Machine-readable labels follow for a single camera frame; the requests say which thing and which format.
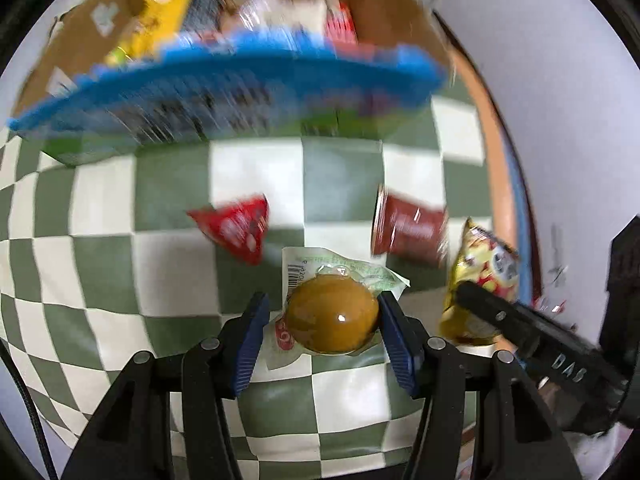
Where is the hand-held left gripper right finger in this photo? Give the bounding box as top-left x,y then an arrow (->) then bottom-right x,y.
377,291 -> 583,480

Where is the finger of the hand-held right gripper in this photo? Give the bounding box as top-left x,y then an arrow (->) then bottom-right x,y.
456,281 -> 628,401

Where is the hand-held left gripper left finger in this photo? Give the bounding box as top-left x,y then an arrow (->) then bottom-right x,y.
60,291 -> 271,480

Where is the vacuum packed braised egg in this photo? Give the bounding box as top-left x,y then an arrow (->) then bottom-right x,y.
272,246 -> 411,368

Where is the yellow panda snack packet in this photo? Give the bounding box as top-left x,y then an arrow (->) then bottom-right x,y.
439,217 -> 521,346

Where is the cardboard box blue print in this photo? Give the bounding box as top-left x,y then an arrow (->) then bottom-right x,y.
7,0 -> 451,168

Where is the black snack packet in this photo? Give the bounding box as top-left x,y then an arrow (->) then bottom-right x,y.
180,0 -> 236,46

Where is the plain yellow snack packet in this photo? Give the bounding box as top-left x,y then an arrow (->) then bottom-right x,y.
105,0 -> 196,66

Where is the small red snack packet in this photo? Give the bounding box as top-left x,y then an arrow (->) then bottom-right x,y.
187,194 -> 271,266

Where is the brown snack packet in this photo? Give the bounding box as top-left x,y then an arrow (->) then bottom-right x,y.
371,185 -> 449,266

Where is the green white checkered mat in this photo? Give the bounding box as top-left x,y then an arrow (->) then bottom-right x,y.
0,55 -> 531,480

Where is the black cable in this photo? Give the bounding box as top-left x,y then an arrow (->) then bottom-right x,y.
0,340 -> 57,480

